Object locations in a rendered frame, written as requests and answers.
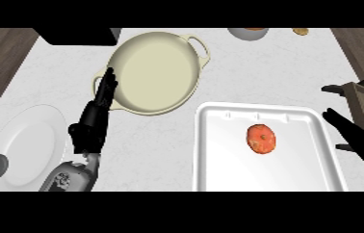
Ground orange squash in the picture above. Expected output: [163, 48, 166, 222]
[245, 123, 277, 155]

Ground cream pan with two handles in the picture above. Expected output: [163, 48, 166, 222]
[91, 31, 212, 117]

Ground grey bowl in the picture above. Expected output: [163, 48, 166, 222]
[227, 28, 271, 41]

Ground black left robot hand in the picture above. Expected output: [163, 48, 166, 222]
[67, 66, 120, 155]

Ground white tray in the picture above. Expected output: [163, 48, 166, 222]
[194, 101, 350, 193]

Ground brown and black tiered basket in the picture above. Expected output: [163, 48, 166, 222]
[320, 81, 364, 152]

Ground black appliance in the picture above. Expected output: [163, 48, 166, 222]
[33, 28, 125, 46]

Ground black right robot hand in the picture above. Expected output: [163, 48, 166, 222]
[322, 107, 364, 162]

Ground grey round object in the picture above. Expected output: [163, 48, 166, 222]
[0, 154, 11, 177]

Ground white plate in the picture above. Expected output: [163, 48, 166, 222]
[0, 104, 68, 187]

